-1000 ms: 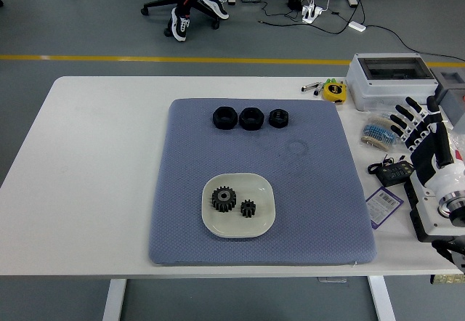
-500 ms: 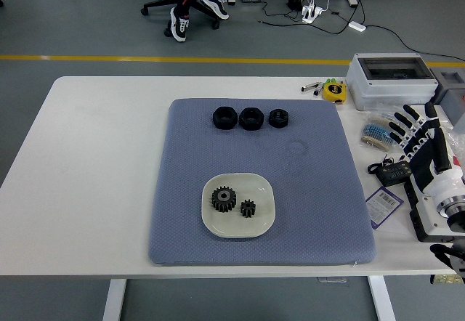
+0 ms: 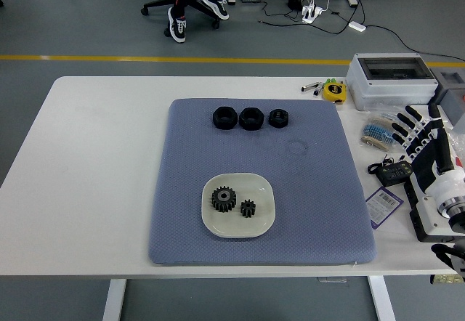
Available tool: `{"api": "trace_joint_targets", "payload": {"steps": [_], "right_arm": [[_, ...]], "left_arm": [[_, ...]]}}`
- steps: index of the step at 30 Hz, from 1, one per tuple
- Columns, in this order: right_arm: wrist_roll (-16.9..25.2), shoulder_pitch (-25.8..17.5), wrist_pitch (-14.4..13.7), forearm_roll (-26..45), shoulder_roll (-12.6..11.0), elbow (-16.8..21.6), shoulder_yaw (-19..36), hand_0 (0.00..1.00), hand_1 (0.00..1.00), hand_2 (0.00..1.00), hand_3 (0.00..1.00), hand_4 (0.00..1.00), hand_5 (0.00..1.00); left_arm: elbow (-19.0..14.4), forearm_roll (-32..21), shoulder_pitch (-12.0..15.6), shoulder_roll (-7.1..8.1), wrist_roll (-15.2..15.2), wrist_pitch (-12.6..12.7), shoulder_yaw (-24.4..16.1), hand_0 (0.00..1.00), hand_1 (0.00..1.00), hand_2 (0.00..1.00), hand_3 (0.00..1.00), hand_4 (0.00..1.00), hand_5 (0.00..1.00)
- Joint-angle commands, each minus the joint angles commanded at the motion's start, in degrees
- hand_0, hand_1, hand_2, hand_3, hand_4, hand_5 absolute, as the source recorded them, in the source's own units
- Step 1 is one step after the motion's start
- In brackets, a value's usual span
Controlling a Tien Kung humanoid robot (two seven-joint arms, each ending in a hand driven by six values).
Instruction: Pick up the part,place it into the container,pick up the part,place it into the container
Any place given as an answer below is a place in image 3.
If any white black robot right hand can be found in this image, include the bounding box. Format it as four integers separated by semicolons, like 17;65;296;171
390;102;465;210

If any small black gear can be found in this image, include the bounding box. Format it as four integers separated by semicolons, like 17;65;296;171
239;199;257;219

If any large black gear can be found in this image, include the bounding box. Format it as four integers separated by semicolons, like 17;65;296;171
210;185;239;213

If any white flat box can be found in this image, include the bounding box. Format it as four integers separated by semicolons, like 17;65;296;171
409;103;455;126

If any white button control box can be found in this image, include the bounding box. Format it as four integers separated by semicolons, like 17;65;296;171
403;174;465;243

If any small black hex nut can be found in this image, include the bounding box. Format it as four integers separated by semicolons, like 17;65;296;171
268;109;291;130

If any large black hex nut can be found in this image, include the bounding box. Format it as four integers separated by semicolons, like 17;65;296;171
238;107;265;131
211;106;239;130

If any black digital meter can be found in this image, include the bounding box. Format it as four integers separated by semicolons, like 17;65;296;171
366;155;415;187

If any blue resistor tape strip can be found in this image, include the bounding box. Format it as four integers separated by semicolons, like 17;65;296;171
360;115;399;152

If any purple edged label card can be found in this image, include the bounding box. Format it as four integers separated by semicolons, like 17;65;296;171
364;185;405;232

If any clear plastic bag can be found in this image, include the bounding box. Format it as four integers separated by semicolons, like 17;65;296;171
365;105;411;126

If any grey metal device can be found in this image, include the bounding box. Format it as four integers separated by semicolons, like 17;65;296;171
430;69;465;135

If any beige socket strip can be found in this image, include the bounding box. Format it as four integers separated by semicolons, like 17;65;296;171
431;273;465;285

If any yellow tape measure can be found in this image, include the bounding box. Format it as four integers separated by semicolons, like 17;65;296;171
322;83;348;103

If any white table leg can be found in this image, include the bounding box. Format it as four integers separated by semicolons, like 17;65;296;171
366;275;397;321
102;279;127;321

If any white square plate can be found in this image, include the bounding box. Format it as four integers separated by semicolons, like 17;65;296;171
201;172;276;239

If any white power strip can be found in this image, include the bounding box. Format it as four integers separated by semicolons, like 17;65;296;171
302;4;324;24

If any blue-grey textured mat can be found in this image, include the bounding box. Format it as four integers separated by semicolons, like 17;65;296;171
147;97;378;266

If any seated person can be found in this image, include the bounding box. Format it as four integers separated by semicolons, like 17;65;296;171
166;0;243;44

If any grey electrical enclosure box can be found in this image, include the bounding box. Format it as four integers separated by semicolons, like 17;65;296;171
344;52;440;112

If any black floor cable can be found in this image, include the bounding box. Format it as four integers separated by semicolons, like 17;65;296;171
258;0;465;62

